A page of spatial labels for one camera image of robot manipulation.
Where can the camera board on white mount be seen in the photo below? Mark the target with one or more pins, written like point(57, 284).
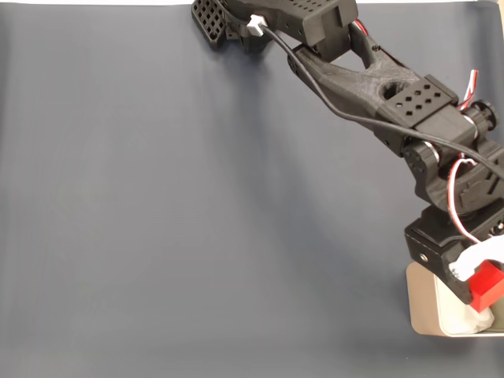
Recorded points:
point(478, 254)

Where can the white crumpled paper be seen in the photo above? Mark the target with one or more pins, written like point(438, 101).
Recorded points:
point(480, 319)

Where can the beige metal box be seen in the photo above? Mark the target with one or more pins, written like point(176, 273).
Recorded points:
point(421, 311)

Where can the dark grey table mat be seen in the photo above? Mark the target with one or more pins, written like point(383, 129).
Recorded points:
point(157, 216)

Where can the red cube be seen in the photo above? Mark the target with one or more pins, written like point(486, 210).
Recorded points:
point(488, 283)

